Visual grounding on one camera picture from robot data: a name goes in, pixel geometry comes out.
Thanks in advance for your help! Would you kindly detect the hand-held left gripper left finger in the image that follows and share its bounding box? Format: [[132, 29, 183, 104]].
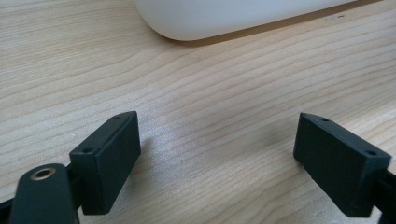
[[68, 110, 142, 217]]

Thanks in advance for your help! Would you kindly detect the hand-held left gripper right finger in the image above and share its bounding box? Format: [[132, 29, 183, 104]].
[[292, 112, 393, 218]]

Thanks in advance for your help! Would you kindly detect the white plastic bin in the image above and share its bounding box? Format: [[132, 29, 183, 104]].
[[133, 0, 360, 42]]

